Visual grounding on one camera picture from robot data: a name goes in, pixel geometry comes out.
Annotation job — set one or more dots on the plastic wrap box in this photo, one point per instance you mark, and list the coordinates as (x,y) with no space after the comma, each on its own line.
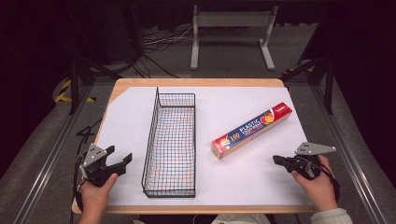
(250,130)

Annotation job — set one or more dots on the person's right hand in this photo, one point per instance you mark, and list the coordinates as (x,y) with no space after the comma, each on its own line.
(322,189)

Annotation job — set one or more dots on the yellow black hazard tape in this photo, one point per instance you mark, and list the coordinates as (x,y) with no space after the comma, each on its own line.
(63,91)

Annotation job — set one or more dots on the aluminium rail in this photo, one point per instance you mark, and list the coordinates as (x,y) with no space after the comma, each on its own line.
(348,152)
(46,158)

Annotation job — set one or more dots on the person's left hand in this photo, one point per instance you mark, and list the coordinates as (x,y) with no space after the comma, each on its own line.
(93,199)

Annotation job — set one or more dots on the white paper sheet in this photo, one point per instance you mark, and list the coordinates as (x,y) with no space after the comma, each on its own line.
(134,124)

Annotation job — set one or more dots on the person's light clothing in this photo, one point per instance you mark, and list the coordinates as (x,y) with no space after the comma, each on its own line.
(239,219)

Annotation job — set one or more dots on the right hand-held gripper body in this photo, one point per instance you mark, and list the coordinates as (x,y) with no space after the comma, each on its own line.
(306,166)

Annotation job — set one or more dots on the grey metal stand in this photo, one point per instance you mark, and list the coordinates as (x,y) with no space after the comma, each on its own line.
(232,19)

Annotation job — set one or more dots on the black tripod stand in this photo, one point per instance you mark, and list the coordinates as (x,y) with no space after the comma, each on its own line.
(74,81)
(327,77)

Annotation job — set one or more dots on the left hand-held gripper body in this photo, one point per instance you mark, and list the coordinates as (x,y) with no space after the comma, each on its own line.
(95,169)

